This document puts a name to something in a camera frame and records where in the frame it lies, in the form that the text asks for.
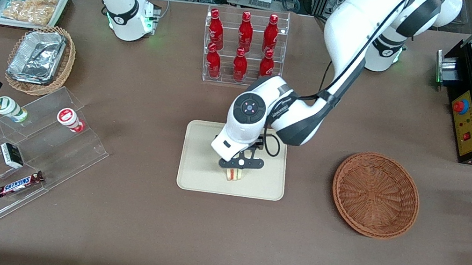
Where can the clear acrylic stepped shelf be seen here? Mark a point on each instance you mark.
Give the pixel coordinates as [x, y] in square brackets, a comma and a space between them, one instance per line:
[71, 154]

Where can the green label yoghurt cup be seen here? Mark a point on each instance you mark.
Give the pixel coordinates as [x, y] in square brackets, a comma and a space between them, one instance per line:
[8, 107]

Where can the triangle sandwich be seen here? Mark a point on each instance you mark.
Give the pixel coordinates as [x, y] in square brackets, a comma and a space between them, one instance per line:
[236, 175]

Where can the red cola bottle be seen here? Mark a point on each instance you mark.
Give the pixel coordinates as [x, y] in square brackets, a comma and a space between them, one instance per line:
[216, 25]
[267, 64]
[246, 27]
[240, 63]
[213, 61]
[271, 29]

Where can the white power strip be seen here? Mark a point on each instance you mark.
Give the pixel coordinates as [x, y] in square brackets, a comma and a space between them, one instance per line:
[260, 0]

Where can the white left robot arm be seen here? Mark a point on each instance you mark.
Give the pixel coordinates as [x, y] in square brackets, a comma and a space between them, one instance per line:
[356, 28]

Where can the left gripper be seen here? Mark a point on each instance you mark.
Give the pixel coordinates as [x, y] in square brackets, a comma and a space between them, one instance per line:
[259, 142]

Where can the round brown wicker basket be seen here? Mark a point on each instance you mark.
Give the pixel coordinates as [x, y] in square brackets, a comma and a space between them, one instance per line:
[375, 195]

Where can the light wicker basket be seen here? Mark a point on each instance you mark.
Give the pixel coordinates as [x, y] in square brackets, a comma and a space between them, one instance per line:
[67, 63]

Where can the red rocker power switch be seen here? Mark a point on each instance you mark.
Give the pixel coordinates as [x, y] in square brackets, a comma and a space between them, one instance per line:
[467, 136]

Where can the red label yoghurt cup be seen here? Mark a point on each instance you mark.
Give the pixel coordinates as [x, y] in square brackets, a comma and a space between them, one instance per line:
[68, 117]

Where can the clear acrylic bottle rack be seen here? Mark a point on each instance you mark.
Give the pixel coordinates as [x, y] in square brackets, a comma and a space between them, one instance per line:
[226, 76]

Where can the foil food container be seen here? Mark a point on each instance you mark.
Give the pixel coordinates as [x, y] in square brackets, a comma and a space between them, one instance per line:
[37, 56]

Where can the red emergency stop button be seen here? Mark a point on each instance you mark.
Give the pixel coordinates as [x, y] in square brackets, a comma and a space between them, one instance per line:
[460, 107]

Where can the Snickers chocolate bar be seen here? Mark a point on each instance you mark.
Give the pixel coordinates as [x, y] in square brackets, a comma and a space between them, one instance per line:
[21, 184]

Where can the clear bag of chips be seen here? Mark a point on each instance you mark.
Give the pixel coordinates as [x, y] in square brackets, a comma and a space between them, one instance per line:
[33, 9]

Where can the small black snack box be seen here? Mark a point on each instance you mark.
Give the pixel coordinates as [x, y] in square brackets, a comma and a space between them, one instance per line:
[12, 155]

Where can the beige plastic serving tray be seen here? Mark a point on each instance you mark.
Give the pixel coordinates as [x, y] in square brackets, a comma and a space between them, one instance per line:
[202, 165]

